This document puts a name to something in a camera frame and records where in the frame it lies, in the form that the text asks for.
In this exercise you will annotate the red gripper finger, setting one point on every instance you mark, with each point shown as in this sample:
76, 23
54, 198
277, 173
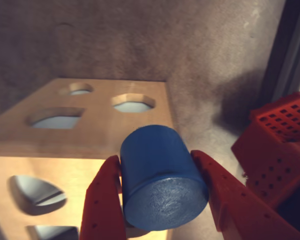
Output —
100, 197
235, 200

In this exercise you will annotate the blue cylinder block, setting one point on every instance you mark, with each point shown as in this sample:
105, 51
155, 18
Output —
160, 175

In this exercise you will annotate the wooden shape sorter box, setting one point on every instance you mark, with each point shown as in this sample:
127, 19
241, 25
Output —
65, 150

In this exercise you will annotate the aluminium profile rail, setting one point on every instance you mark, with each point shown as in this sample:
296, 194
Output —
290, 50

